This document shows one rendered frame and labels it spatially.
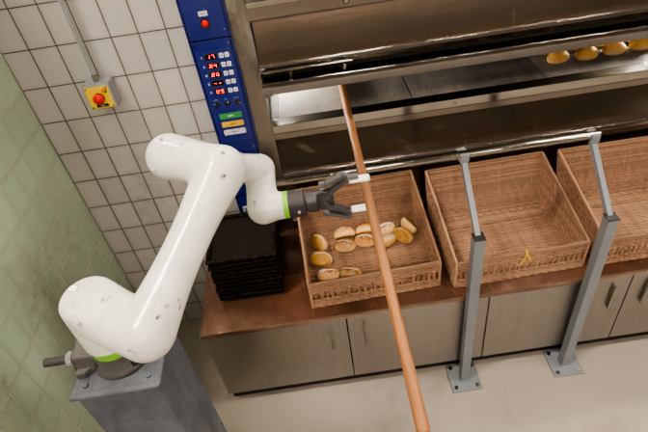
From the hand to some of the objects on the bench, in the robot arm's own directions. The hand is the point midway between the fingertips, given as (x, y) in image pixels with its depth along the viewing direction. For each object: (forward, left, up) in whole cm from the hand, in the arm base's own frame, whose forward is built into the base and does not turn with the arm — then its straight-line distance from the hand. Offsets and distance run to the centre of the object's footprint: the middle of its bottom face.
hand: (365, 192), depth 167 cm
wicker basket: (+61, +27, -62) cm, 91 cm away
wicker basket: (+1, +28, -62) cm, 68 cm away
